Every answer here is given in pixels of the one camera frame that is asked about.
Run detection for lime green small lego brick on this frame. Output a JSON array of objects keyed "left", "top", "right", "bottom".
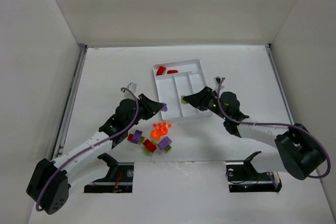
[{"left": 139, "top": 136, "right": 145, "bottom": 144}]

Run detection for red flower lego brick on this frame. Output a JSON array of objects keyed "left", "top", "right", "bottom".
[{"left": 156, "top": 66, "right": 166, "bottom": 76}]

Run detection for purple sloped lego brick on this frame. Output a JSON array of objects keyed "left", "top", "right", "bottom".
[{"left": 158, "top": 136, "right": 172, "bottom": 150}]

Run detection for red curved lego brick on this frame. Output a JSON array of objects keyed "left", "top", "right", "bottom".
[{"left": 166, "top": 70, "right": 179, "bottom": 74}]

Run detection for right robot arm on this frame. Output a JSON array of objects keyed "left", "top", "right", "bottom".
[{"left": 183, "top": 87, "right": 330, "bottom": 180}]

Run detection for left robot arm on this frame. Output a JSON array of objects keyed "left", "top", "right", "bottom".
[{"left": 26, "top": 93, "right": 166, "bottom": 215}]

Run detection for small orange lego pieces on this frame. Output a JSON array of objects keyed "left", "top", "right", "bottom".
[{"left": 153, "top": 122, "right": 172, "bottom": 128}]

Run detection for small red lego brick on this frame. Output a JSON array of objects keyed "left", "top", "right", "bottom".
[{"left": 127, "top": 134, "right": 134, "bottom": 141}]

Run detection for purple long lego brick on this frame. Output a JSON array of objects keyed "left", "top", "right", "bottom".
[{"left": 131, "top": 130, "right": 142, "bottom": 144}]

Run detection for white divided sorting tray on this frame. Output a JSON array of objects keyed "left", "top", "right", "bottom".
[{"left": 153, "top": 59, "right": 212, "bottom": 121}]

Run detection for red square lego brick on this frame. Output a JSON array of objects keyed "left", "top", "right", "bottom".
[{"left": 143, "top": 139, "right": 157, "bottom": 153}]

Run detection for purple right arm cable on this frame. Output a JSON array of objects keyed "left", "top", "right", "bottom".
[{"left": 216, "top": 77, "right": 331, "bottom": 178}]

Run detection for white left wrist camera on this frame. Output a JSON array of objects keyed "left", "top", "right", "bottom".
[{"left": 127, "top": 82, "right": 137, "bottom": 93}]

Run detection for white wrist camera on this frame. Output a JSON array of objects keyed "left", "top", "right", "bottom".
[
  {"left": 127, "top": 82, "right": 137, "bottom": 93},
  {"left": 214, "top": 76, "right": 222, "bottom": 84}
]

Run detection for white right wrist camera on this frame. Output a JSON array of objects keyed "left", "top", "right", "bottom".
[{"left": 214, "top": 76, "right": 222, "bottom": 84}]

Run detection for orange lego ring piece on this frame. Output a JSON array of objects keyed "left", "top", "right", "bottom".
[{"left": 151, "top": 126, "right": 169, "bottom": 140}]

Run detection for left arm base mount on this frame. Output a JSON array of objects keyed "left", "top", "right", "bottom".
[{"left": 83, "top": 154, "right": 134, "bottom": 194}]

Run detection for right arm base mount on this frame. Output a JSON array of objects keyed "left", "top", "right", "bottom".
[{"left": 225, "top": 151, "right": 282, "bottom": 193}]

